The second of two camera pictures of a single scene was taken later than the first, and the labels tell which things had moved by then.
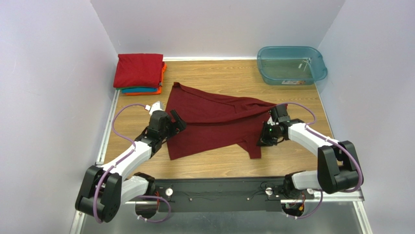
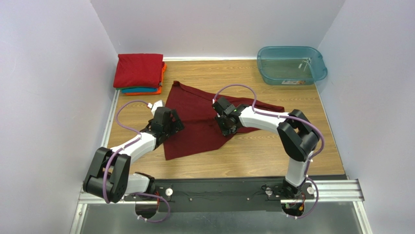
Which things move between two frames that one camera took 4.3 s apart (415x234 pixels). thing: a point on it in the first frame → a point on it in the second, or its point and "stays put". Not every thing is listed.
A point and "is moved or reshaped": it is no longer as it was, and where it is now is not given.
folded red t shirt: x=139 y=70 stays put
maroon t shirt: x=212 y=123 is moved or reshaped
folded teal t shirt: x=138 y=89 stays put
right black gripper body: x=276 y=114 → x=224 y=126
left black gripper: x=175 y=123 stays put
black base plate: x=221 y=194 stays put
